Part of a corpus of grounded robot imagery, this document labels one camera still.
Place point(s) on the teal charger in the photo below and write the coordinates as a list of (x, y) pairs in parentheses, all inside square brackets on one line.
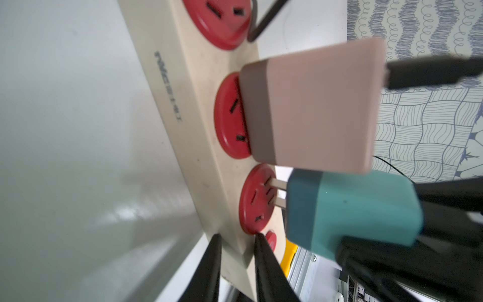
[(324, 207)]

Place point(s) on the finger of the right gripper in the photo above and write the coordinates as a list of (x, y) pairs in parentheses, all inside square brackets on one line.
[(446, 206), (385, 269)]

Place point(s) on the pink charger of blue fan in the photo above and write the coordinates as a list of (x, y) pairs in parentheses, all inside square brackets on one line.
[(316, 109)]

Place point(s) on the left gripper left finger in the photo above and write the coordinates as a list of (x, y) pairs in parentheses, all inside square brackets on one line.
[(205, 283)]

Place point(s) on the aluminium front rail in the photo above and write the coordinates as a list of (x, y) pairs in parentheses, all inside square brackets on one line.
[(315, 278)]

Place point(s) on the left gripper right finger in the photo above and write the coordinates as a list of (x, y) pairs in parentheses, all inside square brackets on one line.
[(271, 283)]

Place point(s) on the yellow black pliers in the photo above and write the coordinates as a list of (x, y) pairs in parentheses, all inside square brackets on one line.
[(289, 254)]

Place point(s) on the cream red power strip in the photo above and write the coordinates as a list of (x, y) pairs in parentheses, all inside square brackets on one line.
[(184, 71)]

